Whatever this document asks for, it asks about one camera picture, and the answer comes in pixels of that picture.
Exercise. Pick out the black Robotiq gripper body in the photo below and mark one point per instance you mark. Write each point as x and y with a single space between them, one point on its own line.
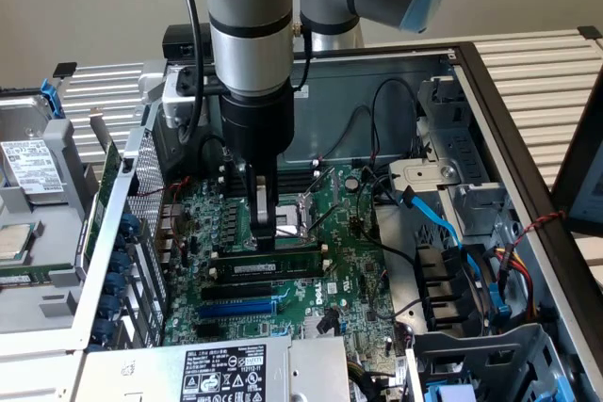
256 124

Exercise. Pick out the green RAM stick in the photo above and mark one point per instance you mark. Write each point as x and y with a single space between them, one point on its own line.
282 265
28 278

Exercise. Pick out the RAM slot white clips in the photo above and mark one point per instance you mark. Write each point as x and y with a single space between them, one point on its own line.
297 170
297 182
324 247
213 273

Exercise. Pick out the thin metal locking lever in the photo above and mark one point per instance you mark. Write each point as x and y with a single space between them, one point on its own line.
294 230
324 220

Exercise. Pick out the CPU socket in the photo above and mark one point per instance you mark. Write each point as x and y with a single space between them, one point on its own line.
292 216

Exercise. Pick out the long black expansion slot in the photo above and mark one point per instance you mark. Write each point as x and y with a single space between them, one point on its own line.
235 291

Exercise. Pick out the open metal PC case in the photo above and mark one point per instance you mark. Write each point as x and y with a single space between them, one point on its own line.
330 129

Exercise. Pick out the green Dell motherboard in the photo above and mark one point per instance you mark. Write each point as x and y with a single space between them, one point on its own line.
348 237

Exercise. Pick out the blue expansion slot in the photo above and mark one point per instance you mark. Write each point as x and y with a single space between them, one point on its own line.
235 310

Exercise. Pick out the round coin battery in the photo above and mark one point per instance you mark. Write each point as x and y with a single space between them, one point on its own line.
351 182

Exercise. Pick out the silver rear port block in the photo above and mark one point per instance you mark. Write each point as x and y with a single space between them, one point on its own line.
165 232

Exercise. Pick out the small silver chipset heatsink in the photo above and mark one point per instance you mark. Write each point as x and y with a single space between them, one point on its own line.
315 325

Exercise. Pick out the short black expansion slot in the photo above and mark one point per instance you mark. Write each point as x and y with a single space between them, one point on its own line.
207 331

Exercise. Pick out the blue card retainer clip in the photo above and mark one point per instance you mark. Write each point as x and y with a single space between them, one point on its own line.
109 304
120 258
113 282
128 223
101 330

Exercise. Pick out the silver power supply with labels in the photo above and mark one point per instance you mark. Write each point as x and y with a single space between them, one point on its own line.
212 374

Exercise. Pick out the black fan shroud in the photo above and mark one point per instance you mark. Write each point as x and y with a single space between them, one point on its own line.
443 289

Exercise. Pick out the black table end cap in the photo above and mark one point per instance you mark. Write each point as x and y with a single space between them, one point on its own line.
65 69
590 32

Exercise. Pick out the blue disk caddy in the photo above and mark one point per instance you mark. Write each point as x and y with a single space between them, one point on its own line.
52 101

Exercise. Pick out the silver metal disk bay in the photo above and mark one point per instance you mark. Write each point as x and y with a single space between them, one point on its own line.
466 152

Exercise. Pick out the grey plastic parts rack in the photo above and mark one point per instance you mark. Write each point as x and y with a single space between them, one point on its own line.
52 237

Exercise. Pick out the silver hard disk white label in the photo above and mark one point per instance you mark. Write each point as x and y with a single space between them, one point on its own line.
28 162

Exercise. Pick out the blue plastic drive block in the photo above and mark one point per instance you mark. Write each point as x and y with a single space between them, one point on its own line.
447 395

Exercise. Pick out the dark grey disk bay cage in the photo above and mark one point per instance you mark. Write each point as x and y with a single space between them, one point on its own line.
494 350

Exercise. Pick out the silver CPU chip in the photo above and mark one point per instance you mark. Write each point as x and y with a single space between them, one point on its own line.
11 242

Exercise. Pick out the dark framed screen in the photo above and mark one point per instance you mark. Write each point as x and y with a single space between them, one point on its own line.
589 176

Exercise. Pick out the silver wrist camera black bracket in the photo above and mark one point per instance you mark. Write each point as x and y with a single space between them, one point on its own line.
176 101

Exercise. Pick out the black box camera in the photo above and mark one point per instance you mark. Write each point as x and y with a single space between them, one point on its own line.
179 42

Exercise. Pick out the silver latch bracket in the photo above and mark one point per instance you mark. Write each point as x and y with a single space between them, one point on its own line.
419 176

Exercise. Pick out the green graphics card metal bracket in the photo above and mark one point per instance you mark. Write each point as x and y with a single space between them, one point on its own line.
106 176

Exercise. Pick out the blue drive rail clip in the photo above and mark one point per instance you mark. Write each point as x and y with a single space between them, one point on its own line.
499 303

